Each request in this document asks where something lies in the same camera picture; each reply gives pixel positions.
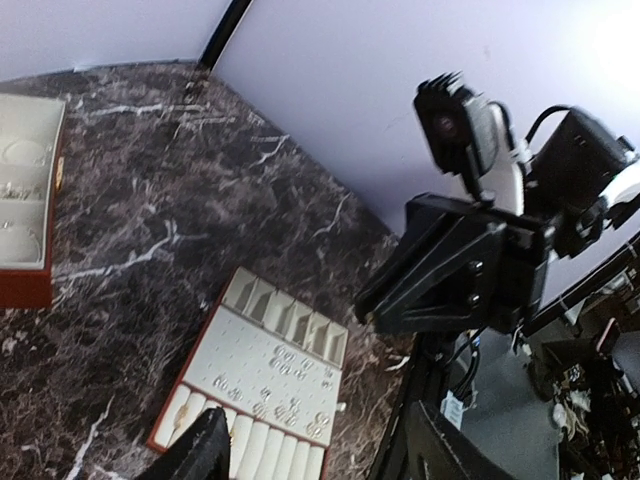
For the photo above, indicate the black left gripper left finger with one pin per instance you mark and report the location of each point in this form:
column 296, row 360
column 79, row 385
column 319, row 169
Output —
column 201, row 453

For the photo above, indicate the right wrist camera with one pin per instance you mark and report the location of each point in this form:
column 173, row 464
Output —
column 472, row 138

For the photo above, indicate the right black frame post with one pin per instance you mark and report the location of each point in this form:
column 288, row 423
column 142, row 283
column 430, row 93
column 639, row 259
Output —
column 223, row 33

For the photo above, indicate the red wooden jewelry box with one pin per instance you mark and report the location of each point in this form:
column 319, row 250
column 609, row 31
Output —
column 32, row 129

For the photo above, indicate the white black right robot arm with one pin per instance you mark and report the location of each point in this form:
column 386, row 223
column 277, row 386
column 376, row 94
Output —
column 582, row 181

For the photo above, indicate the red jewelry tray insert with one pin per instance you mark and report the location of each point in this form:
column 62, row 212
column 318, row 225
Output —
column 274, row 365

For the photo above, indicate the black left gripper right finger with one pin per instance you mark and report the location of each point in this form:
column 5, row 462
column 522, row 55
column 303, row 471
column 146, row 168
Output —
column 438, row 450

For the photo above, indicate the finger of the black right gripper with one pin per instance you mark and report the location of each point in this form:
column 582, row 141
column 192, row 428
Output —
column 439, row 278

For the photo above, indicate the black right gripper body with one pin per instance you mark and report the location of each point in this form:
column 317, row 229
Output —
column 522, row 262

